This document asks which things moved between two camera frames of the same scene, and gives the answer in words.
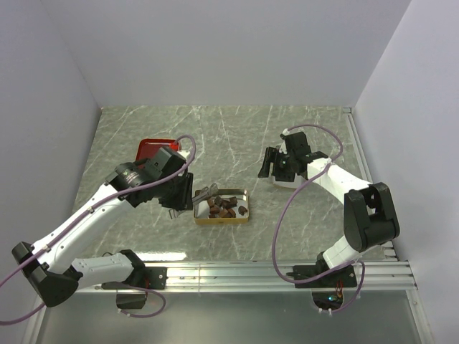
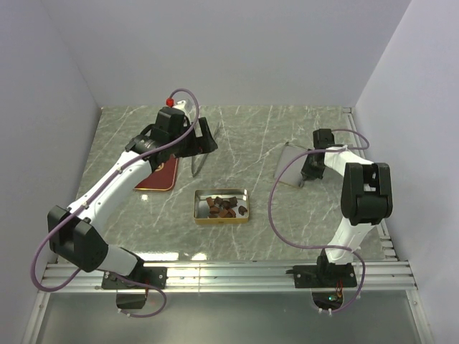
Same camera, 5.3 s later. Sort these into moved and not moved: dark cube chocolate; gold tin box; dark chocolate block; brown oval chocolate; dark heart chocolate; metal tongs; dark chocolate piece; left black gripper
Moved: dark chocolate piece; left black gripper; metal tongs
Not moved: dark chocolate block; brown oval chocolate; gold tin box; dark cube chocolate; dark heart chocolate
